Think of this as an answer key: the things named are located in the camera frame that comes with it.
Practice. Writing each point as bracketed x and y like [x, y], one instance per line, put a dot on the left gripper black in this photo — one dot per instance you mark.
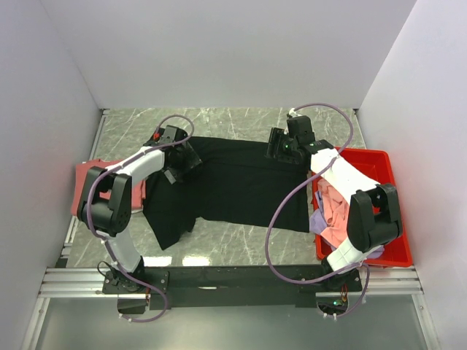
[191, 160]

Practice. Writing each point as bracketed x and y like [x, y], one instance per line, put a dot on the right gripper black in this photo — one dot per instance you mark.
[278, 136]

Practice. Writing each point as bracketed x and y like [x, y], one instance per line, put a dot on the black t-shirt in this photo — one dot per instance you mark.
[236, 183]

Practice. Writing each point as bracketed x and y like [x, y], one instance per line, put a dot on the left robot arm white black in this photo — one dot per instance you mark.
[106, 198]

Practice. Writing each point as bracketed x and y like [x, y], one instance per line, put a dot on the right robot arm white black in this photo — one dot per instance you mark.
[374, 212]

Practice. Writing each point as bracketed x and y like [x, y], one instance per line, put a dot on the folded red t-shirt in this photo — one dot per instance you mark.
[138, 190]

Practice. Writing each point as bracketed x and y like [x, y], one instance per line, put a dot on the pink garment in bin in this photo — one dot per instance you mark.
[333, 214]

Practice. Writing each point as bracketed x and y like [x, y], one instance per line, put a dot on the lavender garment in bin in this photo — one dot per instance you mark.
[313, 225]

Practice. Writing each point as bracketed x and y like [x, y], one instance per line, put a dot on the red plastic bin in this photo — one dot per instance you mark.
[376, 165]

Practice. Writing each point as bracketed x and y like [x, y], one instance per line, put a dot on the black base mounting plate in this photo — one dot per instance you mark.
[210, 286]

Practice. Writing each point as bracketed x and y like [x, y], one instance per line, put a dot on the aluminium frame rail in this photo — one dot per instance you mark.
[88, 283]

